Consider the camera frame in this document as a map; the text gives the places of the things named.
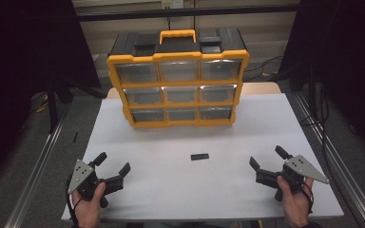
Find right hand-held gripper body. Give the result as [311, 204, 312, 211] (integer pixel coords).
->
[255, 154, 330, 202]

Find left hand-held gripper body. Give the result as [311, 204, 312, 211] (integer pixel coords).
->
[67, 159, 125, 209]

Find black usb stick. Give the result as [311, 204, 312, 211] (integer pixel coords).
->
[190, 153, 210, 162]

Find clear plastic storage drawer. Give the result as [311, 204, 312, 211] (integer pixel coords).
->
[123, 86, 163, 105]

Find yellow black drawer organizer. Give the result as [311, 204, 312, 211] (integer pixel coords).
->
[106, 28, 251, 129]

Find person's left hand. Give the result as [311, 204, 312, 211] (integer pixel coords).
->
[71, 181, 107, 228]

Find person's right hand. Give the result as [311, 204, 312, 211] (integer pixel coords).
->
[277, 175, 315, 228]

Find black metal stand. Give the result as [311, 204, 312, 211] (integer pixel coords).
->
[46, 74, 61, 134]

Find black curtain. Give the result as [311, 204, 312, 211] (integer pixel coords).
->
[279, 0, 365, 162]
[0, 0, 102, 191]

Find set of clear drawers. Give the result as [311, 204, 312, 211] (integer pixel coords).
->
[115, 59, 243, 124]

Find black horizontal bar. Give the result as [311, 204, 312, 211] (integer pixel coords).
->
[75, 3, 300, 23]

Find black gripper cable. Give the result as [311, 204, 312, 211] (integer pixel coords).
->
[65, 175, 79, 227]
[299, 182, 316, 217]

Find aluminium floor rail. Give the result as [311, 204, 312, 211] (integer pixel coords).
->
[3, 100, 72, 228]
[293, 91, 365, 228]

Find black floor cable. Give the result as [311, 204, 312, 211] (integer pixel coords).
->
[298, 89, 332, 181]
[242, 56, 284, 82]

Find white wall socket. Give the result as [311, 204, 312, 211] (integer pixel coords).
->
[161, 0, 185, 10]

